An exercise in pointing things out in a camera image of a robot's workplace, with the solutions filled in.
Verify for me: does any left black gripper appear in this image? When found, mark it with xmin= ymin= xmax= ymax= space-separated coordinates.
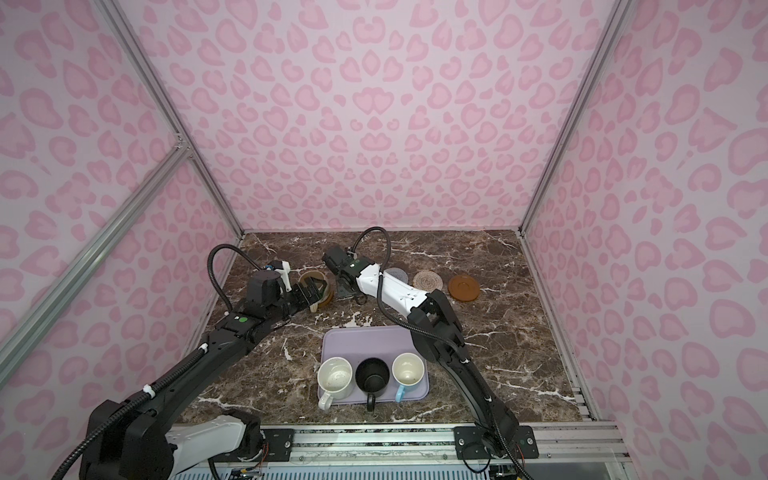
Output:
xmin=267 ymin=275 xmax=327 ymax=327

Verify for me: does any beige ceramic mug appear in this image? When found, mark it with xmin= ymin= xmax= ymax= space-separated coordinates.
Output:
xmin=299 ymin=270 xmax=334 ymax=302

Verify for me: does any blue woven round coaster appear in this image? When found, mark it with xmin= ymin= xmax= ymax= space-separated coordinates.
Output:
xmin=385 ymin=267 xmax=409 ymax=284

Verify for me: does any multicolour woven round coaster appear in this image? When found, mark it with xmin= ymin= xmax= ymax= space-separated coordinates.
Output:
xmin=412 ymin=270 xmax=444 ymax=292

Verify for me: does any brown wooden saucer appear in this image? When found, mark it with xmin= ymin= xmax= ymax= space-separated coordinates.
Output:
xmin=310 ymin=287 xmax=335 ymax=312
xmin=448 ymin=274 xmax=481 ymax=302

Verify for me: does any paw shaped cork coaster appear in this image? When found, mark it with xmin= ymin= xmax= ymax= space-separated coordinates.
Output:
xmin=335 ymin=281 xmax=365 ymax=300

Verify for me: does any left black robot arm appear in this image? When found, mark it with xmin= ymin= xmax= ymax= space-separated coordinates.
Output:
xmin=72 ymin=270 xmax=328 ymax=479

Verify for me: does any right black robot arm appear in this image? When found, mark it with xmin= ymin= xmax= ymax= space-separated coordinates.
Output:
xmin=323 ymin=245 xmax=519 ymax=458

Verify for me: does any lavender silicone tray mat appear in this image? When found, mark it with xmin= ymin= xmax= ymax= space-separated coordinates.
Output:
xmin=317 ymin=326 xmax=430 ymax=408

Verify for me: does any black mug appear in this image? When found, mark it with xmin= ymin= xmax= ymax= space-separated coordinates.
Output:
xmin=355 ymin=357 xmax=390 ymax=413

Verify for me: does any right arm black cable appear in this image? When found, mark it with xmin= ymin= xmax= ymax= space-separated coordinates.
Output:
xmin=349 ymin=226 xmax=535 ymax=480

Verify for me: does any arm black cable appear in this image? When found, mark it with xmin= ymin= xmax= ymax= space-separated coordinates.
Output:
xmin=50 ymin=243 xmax=271 ymax=480
xmin=349 ymin=226 xmax=535 ymax=480

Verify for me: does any white mug with handle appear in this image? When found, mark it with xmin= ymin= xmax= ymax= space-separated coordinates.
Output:
xmin=317 ymin=357 xmax=354 ymax=411

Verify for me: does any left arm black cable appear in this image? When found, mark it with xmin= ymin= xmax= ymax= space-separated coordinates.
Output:
xmin=50 ymin=243 xmax=271 ymax=480

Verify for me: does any white mug blue handle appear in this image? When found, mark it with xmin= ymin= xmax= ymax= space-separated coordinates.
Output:
xmin=391 ymin=352 xmax=426 ymax=403

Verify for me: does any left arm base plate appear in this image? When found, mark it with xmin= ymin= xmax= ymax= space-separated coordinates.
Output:
xmin=212 ymin=427 xmax=295 ymax=463

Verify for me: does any aluminium front rail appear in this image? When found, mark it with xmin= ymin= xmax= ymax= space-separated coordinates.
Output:
xmin=110 ymin=421 xmax=638 ymax=480

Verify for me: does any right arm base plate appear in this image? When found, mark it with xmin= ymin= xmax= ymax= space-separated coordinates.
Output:
xmin=452 ymin=425 xmax=540 ymax=460

